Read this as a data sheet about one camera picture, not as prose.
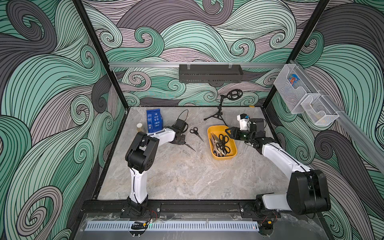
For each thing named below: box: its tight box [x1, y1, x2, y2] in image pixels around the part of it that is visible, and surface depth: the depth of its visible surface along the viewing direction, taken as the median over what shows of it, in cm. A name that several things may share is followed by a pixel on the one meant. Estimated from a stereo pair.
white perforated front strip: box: [85, 221, 260, 232], surface depth 71 cm
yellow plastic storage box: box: [207, 125, 237, 160], surface depth 97 cm
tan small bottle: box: [136, 123, 144, 133], surface depth 99 cm
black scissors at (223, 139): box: [219, 134, 229, 147], surface depth 100 cm
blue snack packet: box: [146, 108, 163, 133], surface depth 109 cm
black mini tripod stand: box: [204, 89, 243, 127], surface depth 95 cm
